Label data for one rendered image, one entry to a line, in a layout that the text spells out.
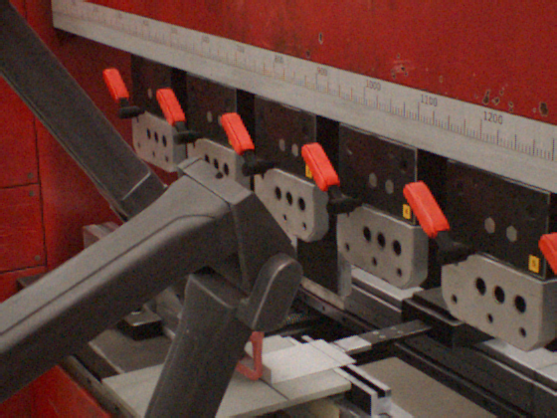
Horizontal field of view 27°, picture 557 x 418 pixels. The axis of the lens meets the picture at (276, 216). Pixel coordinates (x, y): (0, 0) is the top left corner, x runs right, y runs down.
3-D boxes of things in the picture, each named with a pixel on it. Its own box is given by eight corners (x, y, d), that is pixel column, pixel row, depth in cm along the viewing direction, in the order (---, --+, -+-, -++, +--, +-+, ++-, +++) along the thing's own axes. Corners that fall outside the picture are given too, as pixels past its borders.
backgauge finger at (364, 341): (312, 344, 164) (311, 312, 162) (460, 307, 176) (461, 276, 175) (361, 376, 154) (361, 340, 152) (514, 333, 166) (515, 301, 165)
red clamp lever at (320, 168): (300, 142, 136) (335, 210, 132) (330, 137, 138) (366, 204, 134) (294, 151, 137) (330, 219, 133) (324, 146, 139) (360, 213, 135)
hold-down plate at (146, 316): (68, 287, 218) (67, 272, 218) (94, 281, 221) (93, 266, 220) (133, 341, 194) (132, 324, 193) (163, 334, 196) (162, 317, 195)
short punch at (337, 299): (296, 289, 158) (295, 221, 155) (309, 286, 159) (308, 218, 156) (338, 312, 150) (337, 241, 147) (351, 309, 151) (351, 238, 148)
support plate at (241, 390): (101, 385, 151) (101, 378, 151) (278, 341, 164) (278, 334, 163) (161, 443, 136) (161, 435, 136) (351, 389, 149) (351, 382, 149)
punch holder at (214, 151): (188, 182, 174) (183, 72, 169) (239, 173, 178) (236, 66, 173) (237, 207, 162) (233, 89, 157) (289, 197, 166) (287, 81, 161)
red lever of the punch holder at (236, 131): (220, 111, 153) (249, 171, 148) (247, 107, 155) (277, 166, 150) (216, 120, 154) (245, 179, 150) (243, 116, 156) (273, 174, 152)
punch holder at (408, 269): (336, 257, 141) (335, 122, 136) (394, 245, 145) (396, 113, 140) (411, 296, 129) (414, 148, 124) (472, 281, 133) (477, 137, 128)
